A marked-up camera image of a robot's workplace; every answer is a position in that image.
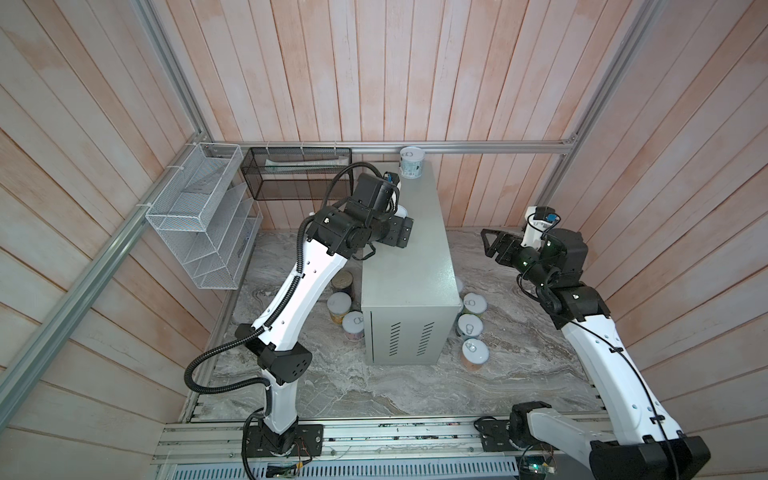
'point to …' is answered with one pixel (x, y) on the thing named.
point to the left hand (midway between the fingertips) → (391, 229)
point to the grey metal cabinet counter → (410, 296)
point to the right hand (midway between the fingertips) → (492, 233)
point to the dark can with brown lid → (342, 281)
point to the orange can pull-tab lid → (475, 351)
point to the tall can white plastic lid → (339, 304)
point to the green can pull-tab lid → (474, 303)
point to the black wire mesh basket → (297, 173)
